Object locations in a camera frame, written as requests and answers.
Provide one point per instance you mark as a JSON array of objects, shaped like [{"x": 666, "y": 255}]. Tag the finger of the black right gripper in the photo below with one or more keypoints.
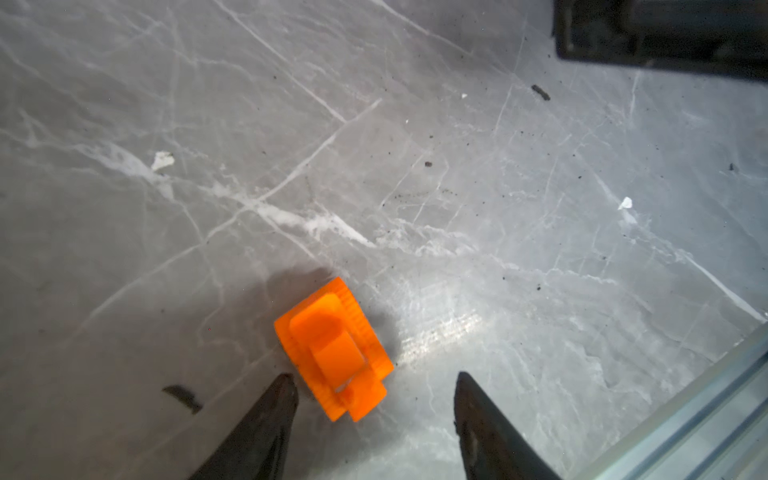
[{"x": 723, "y": 38}]

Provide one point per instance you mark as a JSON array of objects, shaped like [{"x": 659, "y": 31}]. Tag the orange toy race car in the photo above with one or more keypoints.
[{"x": 336, "y": 351}]

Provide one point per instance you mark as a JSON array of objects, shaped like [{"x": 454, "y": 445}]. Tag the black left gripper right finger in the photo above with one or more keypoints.
[{"x": 491, "y": 448}]

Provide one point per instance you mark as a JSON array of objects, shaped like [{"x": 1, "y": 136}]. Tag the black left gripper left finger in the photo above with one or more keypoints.
[{"x": 257, "y": 447}]

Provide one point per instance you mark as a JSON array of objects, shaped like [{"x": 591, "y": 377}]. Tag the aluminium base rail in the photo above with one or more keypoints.
[{"x": 715, "y": 428}]

